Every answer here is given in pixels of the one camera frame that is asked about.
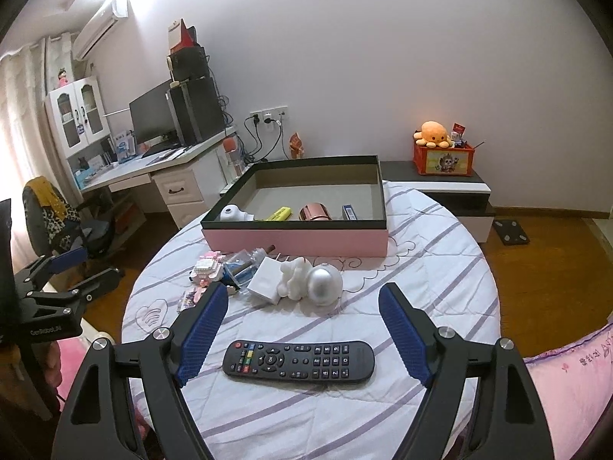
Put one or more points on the black TV remote control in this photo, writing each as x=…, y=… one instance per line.
x=346, y=362

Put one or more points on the clear plastic blue package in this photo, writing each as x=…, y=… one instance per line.
x=241, y=266

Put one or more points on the wall power outlet strip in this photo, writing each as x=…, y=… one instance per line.
x=273, y=114

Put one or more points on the pink and black storage box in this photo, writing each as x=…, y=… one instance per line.
x=332, y=181

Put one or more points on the yellow highlighter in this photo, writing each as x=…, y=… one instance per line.
x=281, y=214

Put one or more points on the black computer monitor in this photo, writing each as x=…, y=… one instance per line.
x=152, y=120

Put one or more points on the rose gold tape roll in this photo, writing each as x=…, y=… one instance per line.
x=314, y=212

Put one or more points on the white plush figure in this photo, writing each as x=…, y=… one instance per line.
x=293, y=284

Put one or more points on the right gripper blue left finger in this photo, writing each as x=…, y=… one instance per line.
x=195, y=331

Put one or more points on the black computer tower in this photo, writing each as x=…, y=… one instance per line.
x=195, y=110

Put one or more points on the silver round speaker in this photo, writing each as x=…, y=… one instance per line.
x=324, y=285

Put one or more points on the white desk with drawers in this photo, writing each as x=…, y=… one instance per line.
x=189, y=180

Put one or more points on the black speaker on tower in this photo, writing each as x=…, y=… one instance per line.
x=189, y=63

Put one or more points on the white glass door cabinet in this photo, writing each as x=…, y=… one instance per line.
x=77, y=116

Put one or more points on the white plastic plug adapter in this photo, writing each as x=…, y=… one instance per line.
x=232, y=213

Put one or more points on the pink white toy block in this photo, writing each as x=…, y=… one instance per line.
x=208, y=268

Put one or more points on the black office chair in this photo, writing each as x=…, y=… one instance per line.
x=54, y=227

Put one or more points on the blue small box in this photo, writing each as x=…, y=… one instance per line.
x=349, y=213

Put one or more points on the white square box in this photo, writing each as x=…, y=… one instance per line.
x=265, y=281

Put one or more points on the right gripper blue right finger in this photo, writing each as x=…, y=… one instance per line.
x=411, y=331

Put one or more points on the orange octopus plush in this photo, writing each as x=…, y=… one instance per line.
x=432, y=135

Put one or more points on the black and white TV cabinet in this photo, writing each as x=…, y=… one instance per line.
x=466, y=197

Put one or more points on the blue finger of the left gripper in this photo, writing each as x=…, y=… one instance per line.
x=67, y=260

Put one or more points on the red white box on top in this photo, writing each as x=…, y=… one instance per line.
x=180, y=36

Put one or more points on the orange figurine decoration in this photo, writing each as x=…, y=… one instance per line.
x=296, y=146

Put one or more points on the black floor scale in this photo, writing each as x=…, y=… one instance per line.
x=510, y=232

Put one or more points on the red toy storage crate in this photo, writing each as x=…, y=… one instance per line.
x=444, y=161

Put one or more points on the white striped quilt tablecloth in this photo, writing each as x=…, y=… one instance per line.
x=438, y=266

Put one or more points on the clear bottle red cap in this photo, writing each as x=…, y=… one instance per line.
x=234, y=154

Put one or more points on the white air conditioner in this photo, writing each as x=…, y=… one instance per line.
x=102, y=22

